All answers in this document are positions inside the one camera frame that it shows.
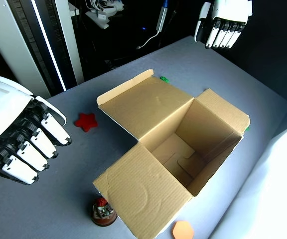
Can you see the white and brown cardboard box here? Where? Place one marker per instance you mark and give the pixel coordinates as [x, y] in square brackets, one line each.
[143, 107]

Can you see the brown chocolate toy cake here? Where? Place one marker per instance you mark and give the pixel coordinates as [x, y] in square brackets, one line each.
[103, 214]

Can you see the grey hub stick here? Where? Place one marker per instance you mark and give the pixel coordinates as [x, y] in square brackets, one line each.
[162, 17]

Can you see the white cabinet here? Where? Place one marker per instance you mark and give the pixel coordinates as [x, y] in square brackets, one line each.
[9, 37]

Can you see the white light strip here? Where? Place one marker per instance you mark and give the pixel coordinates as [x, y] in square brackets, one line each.
[49, 46]

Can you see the red star foam block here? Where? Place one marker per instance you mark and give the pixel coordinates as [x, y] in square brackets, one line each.
[86, 122]

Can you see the green toy brick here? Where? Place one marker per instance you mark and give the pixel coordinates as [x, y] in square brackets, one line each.
[164, 79]
[247, 128]

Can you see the grey table cloth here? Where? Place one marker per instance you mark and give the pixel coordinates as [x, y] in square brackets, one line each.
[34, 211]

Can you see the white plastic parts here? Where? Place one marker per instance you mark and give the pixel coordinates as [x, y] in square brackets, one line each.
[101, 18]

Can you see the white backdrop sheet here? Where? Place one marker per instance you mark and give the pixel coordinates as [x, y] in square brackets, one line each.
[270, 194]

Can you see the orange hexagon foam block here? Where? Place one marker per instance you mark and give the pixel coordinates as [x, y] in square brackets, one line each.
[183, 230]

